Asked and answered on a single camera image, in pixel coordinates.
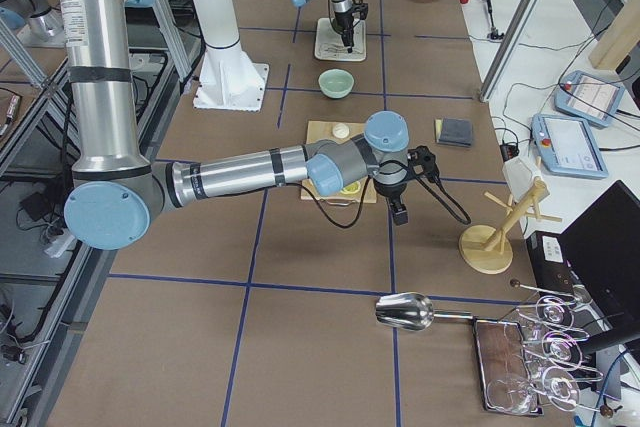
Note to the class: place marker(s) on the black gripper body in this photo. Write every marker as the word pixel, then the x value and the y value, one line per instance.
pixel 342 22
pixel 392 192

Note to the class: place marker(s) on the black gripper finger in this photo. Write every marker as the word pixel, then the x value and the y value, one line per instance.
pixel 402 213
pixel 347 37
pixel 394 209

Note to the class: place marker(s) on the light green ceramic bowl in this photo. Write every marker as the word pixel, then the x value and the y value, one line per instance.
pixel 336 83

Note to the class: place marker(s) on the beige bear serving tray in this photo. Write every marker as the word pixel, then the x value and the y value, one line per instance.
pixel 329 45

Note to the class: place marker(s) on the lemon slice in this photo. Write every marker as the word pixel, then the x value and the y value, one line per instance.
pixel 351 189

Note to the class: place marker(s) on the grey and yellow folded cloth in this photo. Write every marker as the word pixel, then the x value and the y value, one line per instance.
pixel 454 132

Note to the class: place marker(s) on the bamboo cutting board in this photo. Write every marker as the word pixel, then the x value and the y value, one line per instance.
pixel 319 130

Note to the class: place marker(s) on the wooden mug tree stand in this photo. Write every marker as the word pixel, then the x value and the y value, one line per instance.
pixel 485 248

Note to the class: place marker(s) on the metal scoop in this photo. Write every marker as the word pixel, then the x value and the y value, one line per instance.
pixel 414 311

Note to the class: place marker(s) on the white cup on stand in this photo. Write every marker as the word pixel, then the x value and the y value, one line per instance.
pixel 520 173

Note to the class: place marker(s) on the near blue teach pendant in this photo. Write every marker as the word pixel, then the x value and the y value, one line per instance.
pixel 567 146

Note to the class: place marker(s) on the blue teach pendant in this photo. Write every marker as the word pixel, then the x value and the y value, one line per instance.
pixel 567 146
pixel 591 98

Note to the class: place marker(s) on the clear wine glass back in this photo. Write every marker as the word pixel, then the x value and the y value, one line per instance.
pixel 548 313

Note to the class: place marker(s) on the clear wine glass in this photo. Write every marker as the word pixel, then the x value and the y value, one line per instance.
pixel 554 348
pixel 517 395
pixel 548 313

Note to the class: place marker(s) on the dark tray with metal rim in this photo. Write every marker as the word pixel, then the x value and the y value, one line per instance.
pixel 498 345

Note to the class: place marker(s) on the black monitor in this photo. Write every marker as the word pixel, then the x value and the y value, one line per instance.
pixel 602 246

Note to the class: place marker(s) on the clear wine glass front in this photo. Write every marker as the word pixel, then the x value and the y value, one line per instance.
pixel 517 395

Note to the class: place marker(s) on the clear wine glass middle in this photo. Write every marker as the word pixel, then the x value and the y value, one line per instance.
pixel 554 348

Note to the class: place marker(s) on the far blue teach pendant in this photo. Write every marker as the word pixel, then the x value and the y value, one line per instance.
pixel 591 98

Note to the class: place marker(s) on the wooden beam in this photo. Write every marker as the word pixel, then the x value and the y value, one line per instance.
pixel 620 38

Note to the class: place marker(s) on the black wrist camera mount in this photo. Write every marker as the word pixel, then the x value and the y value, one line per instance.
pixel 423 163

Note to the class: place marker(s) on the white mounting post with base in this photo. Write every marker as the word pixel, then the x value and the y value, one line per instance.
pixel 229 80

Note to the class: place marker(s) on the aluminium frame post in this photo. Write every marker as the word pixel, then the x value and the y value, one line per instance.
pixel 507 48

